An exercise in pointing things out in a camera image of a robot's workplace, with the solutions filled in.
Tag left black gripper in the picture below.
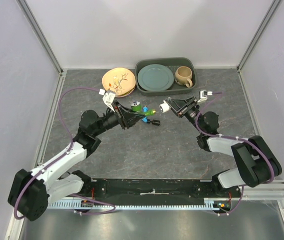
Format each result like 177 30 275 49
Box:
93 100 145 137

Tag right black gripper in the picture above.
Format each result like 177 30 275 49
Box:
165 95 205 134

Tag green water faucet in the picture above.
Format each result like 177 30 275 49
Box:
130 101 156 117

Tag white elbow fitting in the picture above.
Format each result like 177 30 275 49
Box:
159 102 170 113

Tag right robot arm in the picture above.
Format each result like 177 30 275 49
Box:
159 97 282 197

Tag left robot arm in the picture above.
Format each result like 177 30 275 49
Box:
8 101 145 221

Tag blue water faucet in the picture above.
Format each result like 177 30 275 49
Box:
142 106 161 126

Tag beige ceramic mug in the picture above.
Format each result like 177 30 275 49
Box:
174 66 193 88

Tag bird pattern yellow plate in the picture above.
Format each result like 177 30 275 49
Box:
102 67 136 94

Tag teal plate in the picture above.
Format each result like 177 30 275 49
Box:
137 64 174 92

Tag grey-green dish tub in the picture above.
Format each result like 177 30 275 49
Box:
135 57 196 97

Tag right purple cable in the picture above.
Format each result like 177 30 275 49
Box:
194 91 275 216

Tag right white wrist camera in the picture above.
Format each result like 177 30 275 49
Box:
197 90 213 104

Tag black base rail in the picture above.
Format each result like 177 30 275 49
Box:
80 178 240 206

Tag slotted cable duct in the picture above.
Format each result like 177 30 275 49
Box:
48 197 225 211

